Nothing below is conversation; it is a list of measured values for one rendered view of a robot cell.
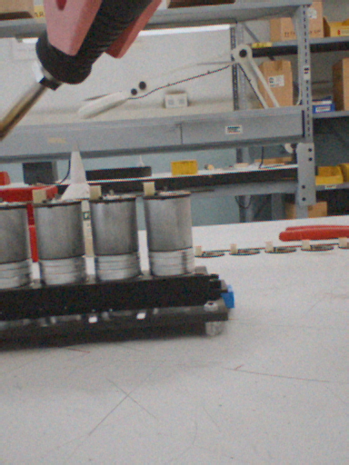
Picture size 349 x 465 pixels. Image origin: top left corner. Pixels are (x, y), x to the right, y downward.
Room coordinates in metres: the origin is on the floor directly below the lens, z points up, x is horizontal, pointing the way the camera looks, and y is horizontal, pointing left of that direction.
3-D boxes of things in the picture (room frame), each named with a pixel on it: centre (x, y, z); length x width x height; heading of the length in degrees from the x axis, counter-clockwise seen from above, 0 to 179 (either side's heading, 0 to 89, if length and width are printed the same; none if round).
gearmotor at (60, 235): (0.34, 0.06, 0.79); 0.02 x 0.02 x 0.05
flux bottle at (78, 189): (0.58, 0.08, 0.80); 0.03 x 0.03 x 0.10
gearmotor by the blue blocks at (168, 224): (0.34, 0.00, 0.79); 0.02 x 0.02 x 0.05
